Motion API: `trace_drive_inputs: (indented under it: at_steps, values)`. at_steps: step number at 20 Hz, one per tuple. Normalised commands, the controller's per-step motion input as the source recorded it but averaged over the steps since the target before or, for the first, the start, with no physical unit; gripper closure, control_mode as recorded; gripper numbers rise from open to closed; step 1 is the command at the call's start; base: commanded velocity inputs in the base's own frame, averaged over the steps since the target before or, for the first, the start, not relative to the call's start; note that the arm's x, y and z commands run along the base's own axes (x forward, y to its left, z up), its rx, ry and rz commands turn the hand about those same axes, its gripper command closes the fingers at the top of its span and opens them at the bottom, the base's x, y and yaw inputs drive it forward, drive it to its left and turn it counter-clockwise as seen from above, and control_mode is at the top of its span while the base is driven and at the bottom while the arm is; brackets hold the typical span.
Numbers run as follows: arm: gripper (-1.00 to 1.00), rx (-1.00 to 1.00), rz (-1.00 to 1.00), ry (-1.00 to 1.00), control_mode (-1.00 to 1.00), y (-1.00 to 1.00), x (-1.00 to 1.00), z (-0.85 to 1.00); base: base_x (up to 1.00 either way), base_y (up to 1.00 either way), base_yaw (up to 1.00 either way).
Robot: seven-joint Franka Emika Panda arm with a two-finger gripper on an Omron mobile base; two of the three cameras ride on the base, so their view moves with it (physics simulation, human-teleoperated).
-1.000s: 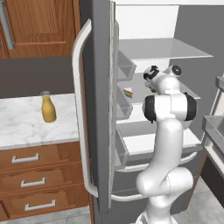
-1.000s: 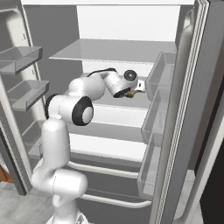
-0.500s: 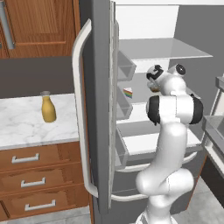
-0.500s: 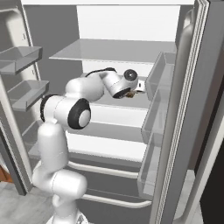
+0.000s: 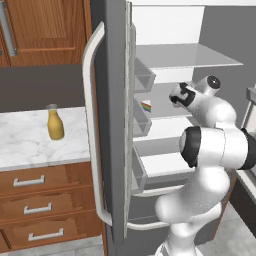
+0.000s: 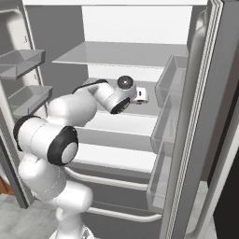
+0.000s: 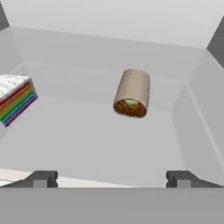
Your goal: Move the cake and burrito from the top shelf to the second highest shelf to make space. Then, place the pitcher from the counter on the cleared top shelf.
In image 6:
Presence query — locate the clear door bin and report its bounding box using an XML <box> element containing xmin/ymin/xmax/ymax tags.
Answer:
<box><xmin>149</xmin><ymin>93</ymin><xmax>185</xmax><ymax>154</ymax></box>
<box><xmin>154</xmin><ymin>54</ymin><xmax>190</xmax><ymax>108</ymax></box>
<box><xmin>146</xmin><ymin>140</ymin><xmax>174</xmax><ymax>215</ymax></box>

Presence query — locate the grey fridge drawer front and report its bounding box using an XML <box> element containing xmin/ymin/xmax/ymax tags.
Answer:
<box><xmin>64</xmin><ymin>170</ymin><xmax>149</xmax><ymax>213</ymax></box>
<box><xmin>81</xmin><ymin>212</ymin><xmax>162</xmax><ymax>239</ymax></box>

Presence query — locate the grey fridge shelf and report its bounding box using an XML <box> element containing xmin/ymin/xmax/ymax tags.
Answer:
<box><xmin>80</xmin><ymin>77</ymin><xmax>163</xmax><ymax>119</ymax></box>
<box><xmin>51</xmin><ymin>40</ymin><xmax>190</xmax><ymax>70</ymax></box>

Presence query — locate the grey fridge door with bins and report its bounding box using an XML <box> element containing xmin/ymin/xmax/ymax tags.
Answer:
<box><xmin>0</xmin><ymin>0</ymin><xmax>54</xmax><ymax>210</ymax></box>
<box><xmin>146</xmin><ymin>0</ymin><xmax>239</xmax><ymax>239</ymax></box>

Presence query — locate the white fridge drawer handle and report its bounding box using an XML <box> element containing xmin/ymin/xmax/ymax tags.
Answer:
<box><xmin>85</xmin><ymin>206</ymin><xmax>163</xmax><ymax>224</ymax></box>
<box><xmin>63</xmin><ymin>165</ymin><xmax>149</xmax><ymax>191</ymax></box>

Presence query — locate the white fridge shelf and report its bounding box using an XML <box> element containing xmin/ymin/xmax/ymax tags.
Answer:
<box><xmin>70</xmin><ymin>142</ymin><xmax>157</xmax><ymax>176</ymax></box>
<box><xmin>74</xmin><ymin>110</ymin><xmax>159</xmax><ymax>154</ymax></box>

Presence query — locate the grey open fridge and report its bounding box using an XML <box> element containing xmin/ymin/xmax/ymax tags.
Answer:
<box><xmin>21</xmin><ymin>0</ymin><xmax>209</xmax><ymax>239</ymax></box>

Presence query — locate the brown wooden cupboard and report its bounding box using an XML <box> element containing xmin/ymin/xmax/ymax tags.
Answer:
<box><xmin>0</xmin><ymin>176</ymin><xmax>15</xmax><ymax>196</ymax></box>

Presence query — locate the grey door bin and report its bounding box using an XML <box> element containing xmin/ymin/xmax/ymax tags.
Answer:
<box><xmin>7</xmin><ymin>84</ymin><xmax>54</xmax><ymax>121</ymax></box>
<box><xmin>0</xmin><ymin>49</ymin><xmax>47</xmax><ymax>81</ymax></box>

